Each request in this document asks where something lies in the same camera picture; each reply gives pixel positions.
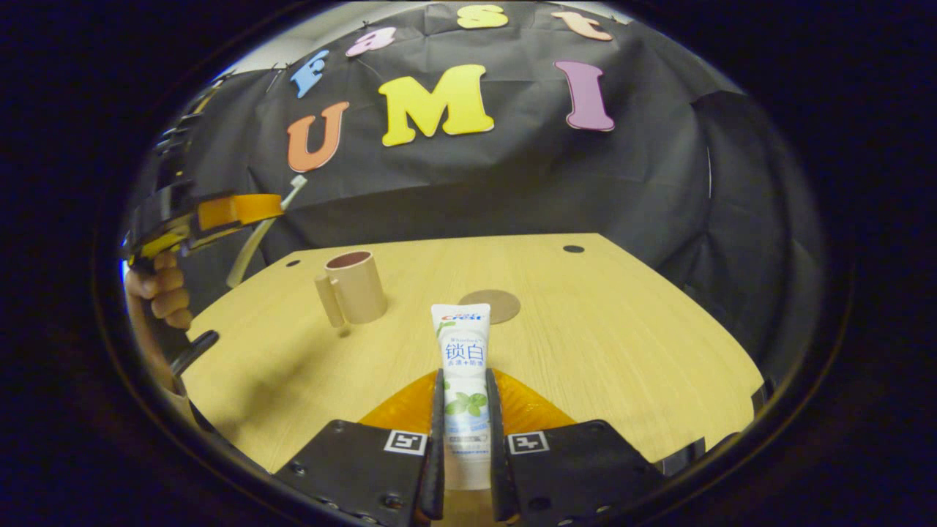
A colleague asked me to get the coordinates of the round brown coaster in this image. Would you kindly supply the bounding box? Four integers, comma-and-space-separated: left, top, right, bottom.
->
459, 289, 521, 325

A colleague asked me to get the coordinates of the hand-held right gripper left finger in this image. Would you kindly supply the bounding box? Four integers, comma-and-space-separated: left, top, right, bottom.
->
275, 368, 446, 527

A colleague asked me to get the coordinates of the beige cup with handle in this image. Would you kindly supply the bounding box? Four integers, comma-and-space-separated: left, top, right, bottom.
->
315, 250, 388, 329

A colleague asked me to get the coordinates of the white toothpaste tube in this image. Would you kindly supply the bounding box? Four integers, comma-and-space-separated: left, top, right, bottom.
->
430, 303, 493, 491

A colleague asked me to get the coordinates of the black backdrop cloth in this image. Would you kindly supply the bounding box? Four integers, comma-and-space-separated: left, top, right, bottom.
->
139, 0, 828, 381

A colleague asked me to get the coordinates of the pale green toothbrush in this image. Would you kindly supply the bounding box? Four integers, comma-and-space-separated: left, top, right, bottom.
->
225, 174, 308, 289

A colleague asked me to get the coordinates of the light wooden desktop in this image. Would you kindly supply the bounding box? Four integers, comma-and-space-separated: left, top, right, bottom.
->
179, 233, 766, 527

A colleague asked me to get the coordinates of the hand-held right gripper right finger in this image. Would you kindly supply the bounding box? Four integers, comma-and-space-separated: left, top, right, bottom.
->
485, 368, 667, 526

